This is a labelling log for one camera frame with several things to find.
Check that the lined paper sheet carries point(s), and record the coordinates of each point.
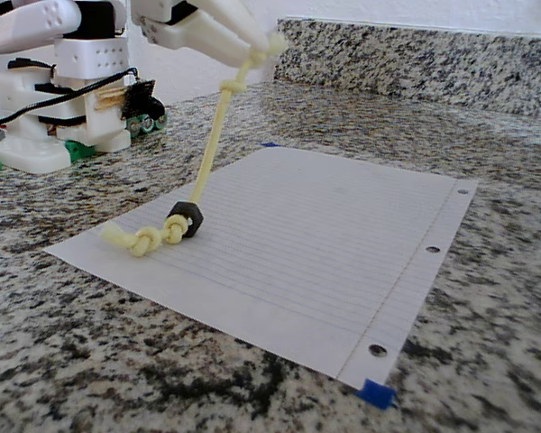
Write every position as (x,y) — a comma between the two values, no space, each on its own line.
(275,279)

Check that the granite backsplash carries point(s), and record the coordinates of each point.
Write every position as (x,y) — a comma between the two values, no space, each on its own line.
(410,63)

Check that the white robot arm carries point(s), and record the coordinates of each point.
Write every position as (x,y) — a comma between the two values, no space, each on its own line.
(90,56)

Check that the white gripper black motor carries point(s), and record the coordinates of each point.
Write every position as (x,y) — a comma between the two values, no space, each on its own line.
(194,28)

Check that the blue tape piece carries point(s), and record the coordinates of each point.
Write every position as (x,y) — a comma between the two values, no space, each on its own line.
(375,393)
(269,144)

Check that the black camera module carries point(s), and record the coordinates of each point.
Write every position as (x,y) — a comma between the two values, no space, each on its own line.
(140,97)

